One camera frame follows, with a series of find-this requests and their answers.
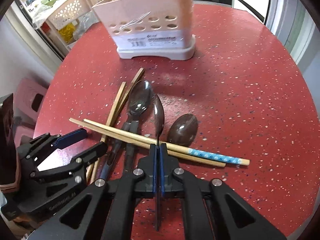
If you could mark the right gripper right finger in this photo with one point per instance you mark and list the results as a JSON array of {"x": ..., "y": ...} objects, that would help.
[{"x": 211, "y": 209}]

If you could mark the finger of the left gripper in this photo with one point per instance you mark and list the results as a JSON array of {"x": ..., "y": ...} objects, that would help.
[
  {"x": 80, "y": 161},
  {"x": 43, "y": 146}
]

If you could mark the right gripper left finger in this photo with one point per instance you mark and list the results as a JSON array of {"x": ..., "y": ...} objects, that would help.
[{"x": 105, "y": 209}]

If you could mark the plain wooden chopstick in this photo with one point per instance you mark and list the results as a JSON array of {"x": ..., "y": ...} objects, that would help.
[{"x": 147, "y": 145}]

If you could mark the light wooden chopstick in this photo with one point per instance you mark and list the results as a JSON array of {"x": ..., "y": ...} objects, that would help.
[{"x": 108, "y": 122}]

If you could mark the clear grey spoon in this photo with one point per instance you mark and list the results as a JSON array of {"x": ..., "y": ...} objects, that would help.
[{"x": 138, "y": 103}]

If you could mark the clear spoon black handle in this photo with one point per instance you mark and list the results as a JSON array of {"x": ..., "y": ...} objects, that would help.
[{"x": 159, "y": 125}]

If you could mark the thin wooden chopstick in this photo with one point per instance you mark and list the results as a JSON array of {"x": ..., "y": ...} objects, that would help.
[{"x": 125, "y": 95}]

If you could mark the blue patterned wooden chopstick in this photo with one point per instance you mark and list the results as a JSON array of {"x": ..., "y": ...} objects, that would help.
[{"x": 173, "y": 147}]

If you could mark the dark brown spoon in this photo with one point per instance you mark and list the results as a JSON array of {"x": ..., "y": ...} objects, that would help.
[{"x": 183, "y": 131}]

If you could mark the grey spoon black handle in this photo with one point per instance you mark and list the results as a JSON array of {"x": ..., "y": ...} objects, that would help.
[{"x": 109, "y": 163}]

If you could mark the person's left hand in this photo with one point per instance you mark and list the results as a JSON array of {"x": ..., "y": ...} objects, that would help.
[{"x": 10, "y": 164}]

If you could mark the pink plastic stool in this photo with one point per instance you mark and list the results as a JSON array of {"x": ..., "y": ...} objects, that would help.
[{"x": 28, "y": 99}]

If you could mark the beige perforated storage cart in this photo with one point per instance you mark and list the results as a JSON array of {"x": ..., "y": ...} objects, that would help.
[{"x": 66, "y": 14}]

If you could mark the pink utensil holder caddy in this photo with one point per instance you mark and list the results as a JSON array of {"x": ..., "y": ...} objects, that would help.
[{"x": 160, "y": 28}]

